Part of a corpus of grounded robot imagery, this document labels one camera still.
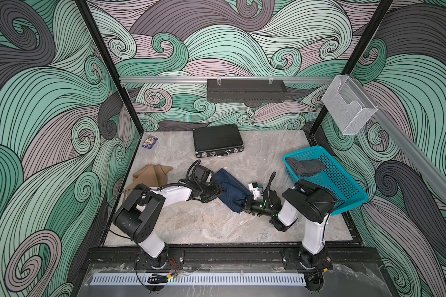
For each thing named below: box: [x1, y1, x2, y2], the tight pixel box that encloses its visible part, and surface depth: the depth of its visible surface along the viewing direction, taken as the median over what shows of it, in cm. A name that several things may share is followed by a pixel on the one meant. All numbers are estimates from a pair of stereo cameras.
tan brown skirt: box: [120, 163, 174, 203], surface depth 94 cm
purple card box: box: [141, 134, 158, 150], surface depth 116 cm
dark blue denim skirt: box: [210, 168, 253, 214], surface depth 88 cm
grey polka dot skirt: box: [285, 157, 326, 177], surface depth 94 cm
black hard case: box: [192, 124, 245, 158], surface depth 113 cm
